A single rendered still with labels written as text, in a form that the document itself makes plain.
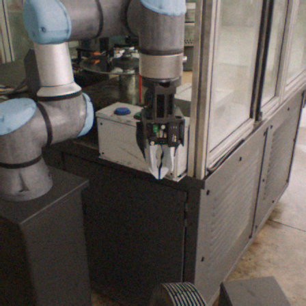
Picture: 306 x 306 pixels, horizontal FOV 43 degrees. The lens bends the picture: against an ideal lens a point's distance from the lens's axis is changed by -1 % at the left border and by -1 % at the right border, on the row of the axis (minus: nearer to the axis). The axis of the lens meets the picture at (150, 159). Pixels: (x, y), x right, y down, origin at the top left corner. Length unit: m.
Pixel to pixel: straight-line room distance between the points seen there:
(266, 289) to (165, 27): 0.41
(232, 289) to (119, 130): 0.78
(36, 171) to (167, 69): 0.51
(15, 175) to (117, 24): 0.49
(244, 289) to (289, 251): 1.70
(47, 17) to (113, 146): 0.60
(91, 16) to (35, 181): 0.51
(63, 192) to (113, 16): 0.52
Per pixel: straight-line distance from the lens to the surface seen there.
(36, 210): 0.99
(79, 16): 0.66
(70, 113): 1.03
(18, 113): 0.97
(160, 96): 0.68
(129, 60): 1.49
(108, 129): 1.15
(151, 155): 0.73
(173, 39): 0.65
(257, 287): 0.42
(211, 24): 0.96
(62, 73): 1.03
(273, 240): 2.15
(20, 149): 0.99
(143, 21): 0.65
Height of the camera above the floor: 1.29
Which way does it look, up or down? 27 degrees down
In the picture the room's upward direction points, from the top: straight up
